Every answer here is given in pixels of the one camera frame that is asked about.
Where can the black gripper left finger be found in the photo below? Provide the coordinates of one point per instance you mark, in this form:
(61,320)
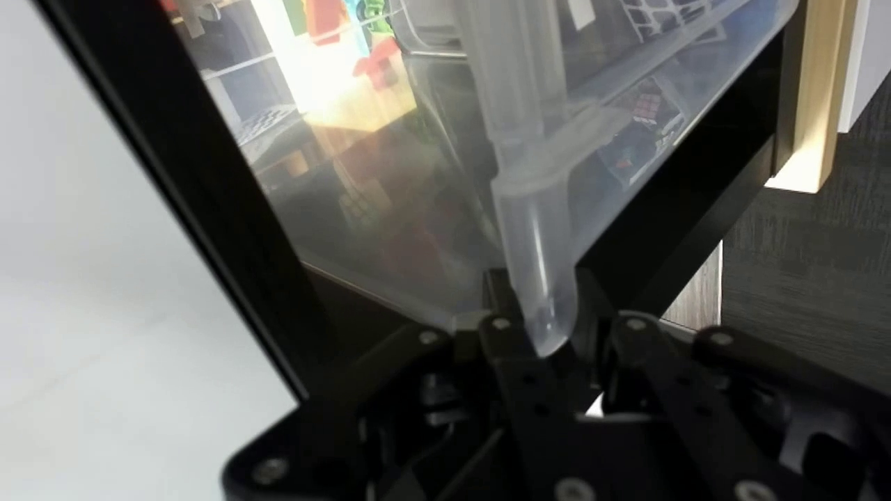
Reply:
(519,435)

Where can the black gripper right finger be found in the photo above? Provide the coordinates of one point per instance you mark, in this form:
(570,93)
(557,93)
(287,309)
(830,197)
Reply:
(741,406)

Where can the clear plastic storage box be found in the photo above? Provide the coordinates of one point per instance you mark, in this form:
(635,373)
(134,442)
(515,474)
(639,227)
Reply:
(390,183)

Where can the white cabinet with wooden top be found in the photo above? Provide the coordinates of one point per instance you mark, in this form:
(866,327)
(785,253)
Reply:
(816,93)

